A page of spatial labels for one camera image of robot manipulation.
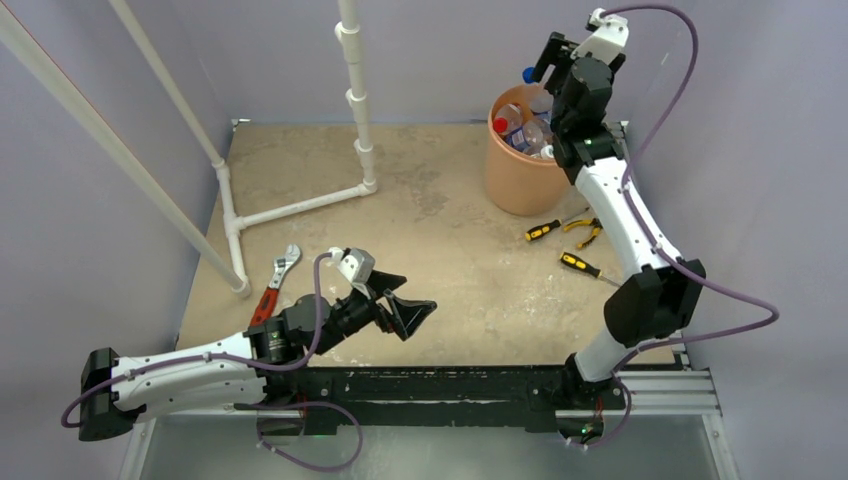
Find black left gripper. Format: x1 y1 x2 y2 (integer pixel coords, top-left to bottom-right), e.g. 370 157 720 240
313 269 435 355

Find small blue Pepsi bottle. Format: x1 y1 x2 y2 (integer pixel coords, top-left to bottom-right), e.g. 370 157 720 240
504 118 553 155

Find crushed white cap bottle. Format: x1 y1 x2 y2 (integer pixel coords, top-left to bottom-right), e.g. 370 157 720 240
538 145 555 160

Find red blue label bottle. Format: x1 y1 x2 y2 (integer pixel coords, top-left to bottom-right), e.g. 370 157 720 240
492 102 524 137

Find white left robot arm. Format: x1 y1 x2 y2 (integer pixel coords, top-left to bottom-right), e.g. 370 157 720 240
61 271 438 442

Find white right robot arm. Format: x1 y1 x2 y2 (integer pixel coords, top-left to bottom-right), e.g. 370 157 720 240
531 32 706 407

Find orange plastic bin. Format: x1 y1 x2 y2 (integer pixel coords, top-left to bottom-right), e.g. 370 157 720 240
483 84 574 216

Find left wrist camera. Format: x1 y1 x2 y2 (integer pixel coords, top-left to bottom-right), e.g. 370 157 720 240
328 247 375 298

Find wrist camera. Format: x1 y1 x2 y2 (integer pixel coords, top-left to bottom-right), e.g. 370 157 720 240
571 8 629 65
328 247 375 298

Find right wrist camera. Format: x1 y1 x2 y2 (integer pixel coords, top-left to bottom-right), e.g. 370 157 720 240
571 8 629 65

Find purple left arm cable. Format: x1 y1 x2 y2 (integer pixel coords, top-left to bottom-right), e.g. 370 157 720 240
61 252 333 430

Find purple loop cable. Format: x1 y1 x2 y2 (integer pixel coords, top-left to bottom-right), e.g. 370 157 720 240
256 396 364 472

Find adjustable wrench red handle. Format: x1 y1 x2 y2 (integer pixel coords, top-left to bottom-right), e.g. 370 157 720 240
249 244 302 327

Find white PVC pipe frame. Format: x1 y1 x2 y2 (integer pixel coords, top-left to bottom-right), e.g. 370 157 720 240
1 1 378 298

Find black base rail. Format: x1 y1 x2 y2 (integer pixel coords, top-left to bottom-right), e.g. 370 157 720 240
291 366 598 437

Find yellow handled pliers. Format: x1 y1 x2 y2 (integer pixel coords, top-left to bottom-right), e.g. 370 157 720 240
564 218 604 251

